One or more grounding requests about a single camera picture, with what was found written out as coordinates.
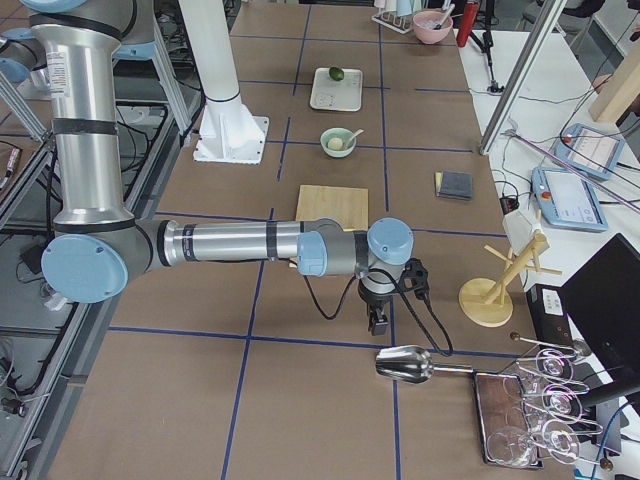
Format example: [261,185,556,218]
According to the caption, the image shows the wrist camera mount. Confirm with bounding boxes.
[401,258,430,301]

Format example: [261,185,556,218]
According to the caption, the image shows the red bottle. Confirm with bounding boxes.
[456,0,479,48]

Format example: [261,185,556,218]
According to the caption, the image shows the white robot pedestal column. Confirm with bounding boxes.
[179,0,269,165]

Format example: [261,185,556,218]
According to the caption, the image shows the black glass rack tray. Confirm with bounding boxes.
[472,372,544,470]

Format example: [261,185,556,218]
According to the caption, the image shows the wine glass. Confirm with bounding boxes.
[516,348,574,387]

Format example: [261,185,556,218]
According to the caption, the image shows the blue teach pendant far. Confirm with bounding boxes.
[553,123,626,180]

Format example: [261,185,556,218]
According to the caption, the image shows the folded grey cloth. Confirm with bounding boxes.
[434,171,474,200]

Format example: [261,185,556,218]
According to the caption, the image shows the white ceramic spoon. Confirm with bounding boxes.
[344,129,364,149]

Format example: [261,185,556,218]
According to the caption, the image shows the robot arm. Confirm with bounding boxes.
[29,1,414,335]

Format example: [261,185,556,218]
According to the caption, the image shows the metal scoop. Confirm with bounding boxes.
[375,345,474,384]

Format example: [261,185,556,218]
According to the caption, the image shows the light green bowl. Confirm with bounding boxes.
[320,127,356,158]

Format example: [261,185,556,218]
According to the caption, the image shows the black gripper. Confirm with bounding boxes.
[363,292,393,335]

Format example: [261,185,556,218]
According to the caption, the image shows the blue teach pendant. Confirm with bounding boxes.
[553,123,626,180]
[531,167,608,232]

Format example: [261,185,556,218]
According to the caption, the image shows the cream bear serving tray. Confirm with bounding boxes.
[309,67,363,112]

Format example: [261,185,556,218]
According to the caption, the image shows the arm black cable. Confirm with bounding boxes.
[302,269,455,357]

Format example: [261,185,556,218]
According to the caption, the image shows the aluminium frame post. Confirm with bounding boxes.
[479,0,567,155]

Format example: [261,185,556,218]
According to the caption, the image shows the blue teach pendant near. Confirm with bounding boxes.
[531,167,608,232]

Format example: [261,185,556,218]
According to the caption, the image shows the wooden mug tree stand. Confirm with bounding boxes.
[458,229,562,328]

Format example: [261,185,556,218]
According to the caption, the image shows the wooden cutting board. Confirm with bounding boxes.
[288,184,370,269]

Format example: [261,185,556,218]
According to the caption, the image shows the black laptop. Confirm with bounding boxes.
[560,233,640,373]

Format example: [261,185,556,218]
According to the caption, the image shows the pink bowl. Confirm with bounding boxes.
[412,10,453,45]

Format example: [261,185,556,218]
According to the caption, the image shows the green avocado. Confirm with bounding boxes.
[328,66,345,81]

